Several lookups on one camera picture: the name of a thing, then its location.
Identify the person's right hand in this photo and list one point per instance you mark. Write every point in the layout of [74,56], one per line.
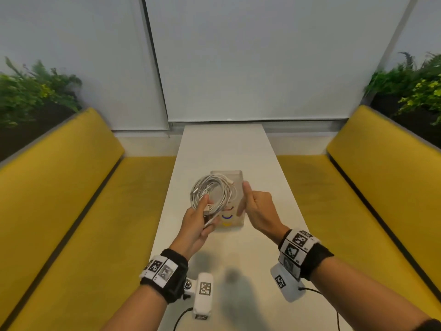
[263,212]

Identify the person's left hand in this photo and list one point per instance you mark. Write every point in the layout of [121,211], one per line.
[191,227]

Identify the person's left thumb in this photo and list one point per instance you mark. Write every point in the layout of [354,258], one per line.
[206,205]

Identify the person's right thumb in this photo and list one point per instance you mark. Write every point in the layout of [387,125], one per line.
[247,192]

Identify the clear pouch with smiley print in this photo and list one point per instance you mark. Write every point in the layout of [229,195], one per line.
[231,217]

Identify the person's right forearm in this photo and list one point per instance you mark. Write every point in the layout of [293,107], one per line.
[361,299]

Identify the person's left forearm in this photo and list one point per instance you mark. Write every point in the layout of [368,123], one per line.
[137,313]

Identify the black left wristband with markers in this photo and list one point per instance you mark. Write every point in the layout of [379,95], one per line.
[168,272]

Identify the black wristband with markers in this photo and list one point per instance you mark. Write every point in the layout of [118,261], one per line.
[168,272]
[301,251]

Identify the black right wristband with markers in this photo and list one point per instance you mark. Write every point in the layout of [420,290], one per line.
[301,251]

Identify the yellow upholstered bench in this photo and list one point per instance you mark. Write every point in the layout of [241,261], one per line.
[69,220]
[379,203]

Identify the white roller blind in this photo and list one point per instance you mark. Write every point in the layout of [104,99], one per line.
[275,58]
[86,48]
[423,27]

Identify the green leafy plant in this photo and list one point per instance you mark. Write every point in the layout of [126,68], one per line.
[417,82]
[31,89]

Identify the black sleeve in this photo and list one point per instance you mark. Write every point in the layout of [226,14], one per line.
[430,325]

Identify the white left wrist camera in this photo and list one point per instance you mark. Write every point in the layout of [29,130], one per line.
[204,296]

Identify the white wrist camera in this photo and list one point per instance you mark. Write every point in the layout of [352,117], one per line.
[286,284]
[204,296]

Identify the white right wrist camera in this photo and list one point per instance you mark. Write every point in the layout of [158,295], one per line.
[286,284]

